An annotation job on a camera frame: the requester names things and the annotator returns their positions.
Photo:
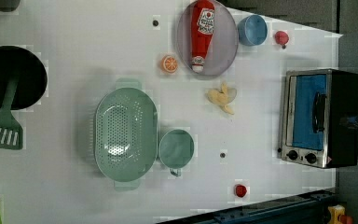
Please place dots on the grey round plate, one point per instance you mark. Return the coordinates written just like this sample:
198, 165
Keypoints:
223, 49

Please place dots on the red strawberry toy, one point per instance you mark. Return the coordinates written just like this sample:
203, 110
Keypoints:
282, 39
240, 190

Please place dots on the peeled toy banana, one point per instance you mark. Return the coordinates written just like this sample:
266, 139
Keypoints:
223, 97

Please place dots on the yellow red toy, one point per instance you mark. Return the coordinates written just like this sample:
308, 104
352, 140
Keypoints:
338, 215

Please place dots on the blue frame rail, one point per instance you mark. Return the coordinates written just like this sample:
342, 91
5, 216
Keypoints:
307, 208

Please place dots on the red ketchup bottle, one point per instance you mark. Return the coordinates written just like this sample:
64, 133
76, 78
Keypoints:
202, 28

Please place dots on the grey cup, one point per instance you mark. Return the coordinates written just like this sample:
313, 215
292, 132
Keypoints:
9, 5

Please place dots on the red strawberry toy far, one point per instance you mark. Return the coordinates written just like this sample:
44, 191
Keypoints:
282, 39

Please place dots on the black pan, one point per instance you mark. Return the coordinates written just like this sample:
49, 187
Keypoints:
27, 70

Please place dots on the red strawberry toy near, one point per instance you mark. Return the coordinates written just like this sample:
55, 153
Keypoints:
240, 190

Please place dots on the green spatula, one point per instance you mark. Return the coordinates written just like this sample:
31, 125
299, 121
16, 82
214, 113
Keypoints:
11, 132

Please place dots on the green colander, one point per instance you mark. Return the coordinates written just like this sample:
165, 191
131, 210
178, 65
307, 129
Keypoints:
126, 134

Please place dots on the orange slice toy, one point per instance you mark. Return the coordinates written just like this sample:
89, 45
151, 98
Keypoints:
169, 64

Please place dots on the green measuring cup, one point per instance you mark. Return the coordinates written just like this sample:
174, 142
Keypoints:
176, 149

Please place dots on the blue bowl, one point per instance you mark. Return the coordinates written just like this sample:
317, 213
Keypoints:
252, 30

